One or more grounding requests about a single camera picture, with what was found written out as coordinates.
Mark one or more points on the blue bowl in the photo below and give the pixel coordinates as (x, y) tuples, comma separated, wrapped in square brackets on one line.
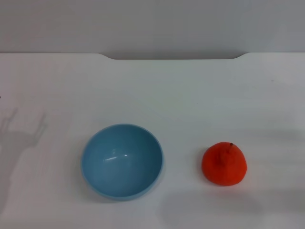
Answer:
[(121, 164)]

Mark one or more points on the orange toy fruit with stem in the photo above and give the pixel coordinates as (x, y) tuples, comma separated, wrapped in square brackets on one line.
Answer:
[(225, 165)]

